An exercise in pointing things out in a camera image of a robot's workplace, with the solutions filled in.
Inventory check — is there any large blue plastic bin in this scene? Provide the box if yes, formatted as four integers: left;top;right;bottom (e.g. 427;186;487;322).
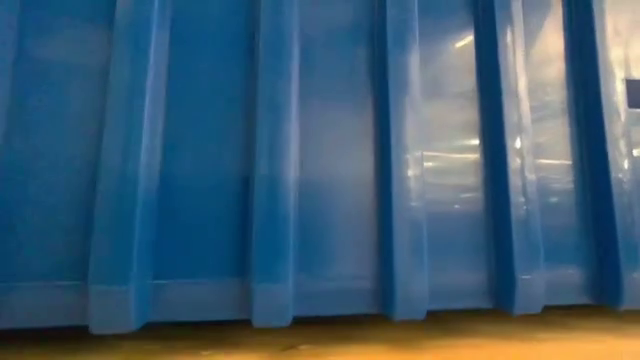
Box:
0;0;640;336

